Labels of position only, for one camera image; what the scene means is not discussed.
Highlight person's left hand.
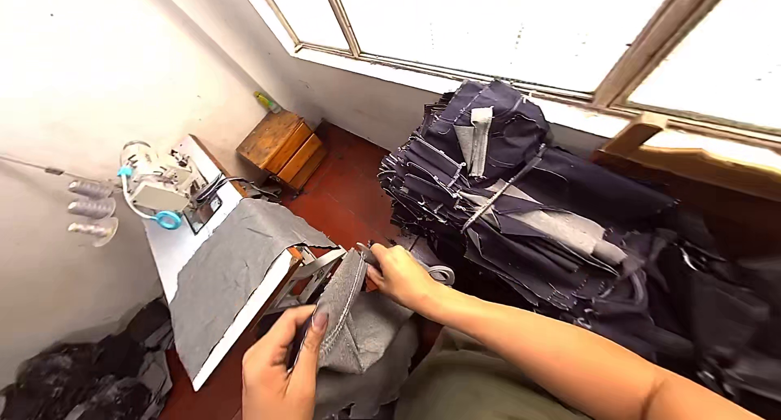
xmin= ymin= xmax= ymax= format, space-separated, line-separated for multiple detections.
xmin=242 ymin=304 xmax=329 ymax=420

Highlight person's right hand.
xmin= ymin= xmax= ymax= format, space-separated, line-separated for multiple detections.
xmin=366 ymin=243 xmax=452 ymax=318

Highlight grey denim piece with seam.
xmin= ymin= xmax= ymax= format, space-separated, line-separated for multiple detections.
xmin=293 ymin=248 xmax=414 ymax=375

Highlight metal scissors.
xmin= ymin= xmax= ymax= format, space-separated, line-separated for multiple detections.
xmin=356 ymin=242 xmax=456 ymax=288

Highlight white sewing machine table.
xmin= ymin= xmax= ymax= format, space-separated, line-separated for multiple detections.
xmin=143 ymin=134 xmax=346 ymax=392

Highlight flat grey cloth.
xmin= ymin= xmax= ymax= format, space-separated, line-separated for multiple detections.
xmin=168 ymin=198 xmax=340 ymax=381

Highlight pile of dark denim pieces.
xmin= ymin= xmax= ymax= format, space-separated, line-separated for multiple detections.
xmin=377 ymin=79 xmax=679 ymax=329

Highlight grey fabric tie strip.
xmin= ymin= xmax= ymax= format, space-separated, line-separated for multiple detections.
xmin=462 ymin=143 xmax=548 ymax=233

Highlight small wooden drawer cabinet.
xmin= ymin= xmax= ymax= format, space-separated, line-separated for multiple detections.
xmin=236 ymin=109 xmax=328 ymax=193

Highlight person's body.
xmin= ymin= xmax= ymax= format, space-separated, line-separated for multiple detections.
xmin=394 ymin=326 xmax=594 ymax=420

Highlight white sewing machine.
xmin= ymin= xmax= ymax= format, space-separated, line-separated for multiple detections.
xmin=118 ymin=140 xmax=209 ymax=214

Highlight heap of black fabric scraps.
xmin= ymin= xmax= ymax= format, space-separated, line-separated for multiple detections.
xmin=0 ymin=297 xmax=175 ymax=420

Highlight grey thread cone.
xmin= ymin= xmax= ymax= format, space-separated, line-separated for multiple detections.
xmin=67 ymin=217 xmax=119 ymax=247
xmin=67 ymin=198 xmax=117 ymax=219
xmin=68 ymin=180 xmax=114 ymax=200

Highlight wooden chair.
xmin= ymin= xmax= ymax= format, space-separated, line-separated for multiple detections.
xmin=592 ymin=111 xmax=781 ymax=259

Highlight window with wooden frame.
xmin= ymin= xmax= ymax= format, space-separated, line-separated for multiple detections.
xmin=234 ymin=0 xmax=781 ymax=152

